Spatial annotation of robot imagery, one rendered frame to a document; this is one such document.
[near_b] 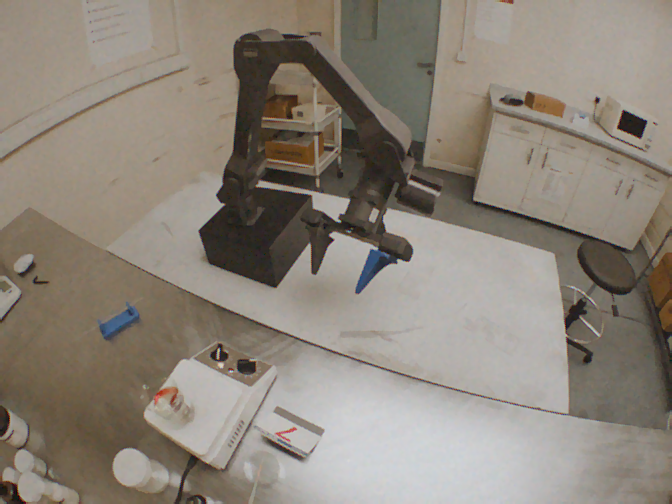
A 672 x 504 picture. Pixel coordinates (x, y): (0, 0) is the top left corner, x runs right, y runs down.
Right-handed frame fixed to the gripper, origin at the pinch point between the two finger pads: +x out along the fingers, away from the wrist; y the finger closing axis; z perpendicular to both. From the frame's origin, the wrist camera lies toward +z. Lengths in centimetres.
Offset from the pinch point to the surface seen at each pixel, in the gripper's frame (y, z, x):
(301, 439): -7.2, -3.9, 26.9
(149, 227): 66, 3, 12
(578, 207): -69, 216, -119
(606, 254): -70, 110, -52
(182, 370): 11.3, -13.3, 24.9
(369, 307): -0.8, 16.6, 5.8
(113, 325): 39, -12, 32
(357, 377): -7.3, 7.6, 17.1
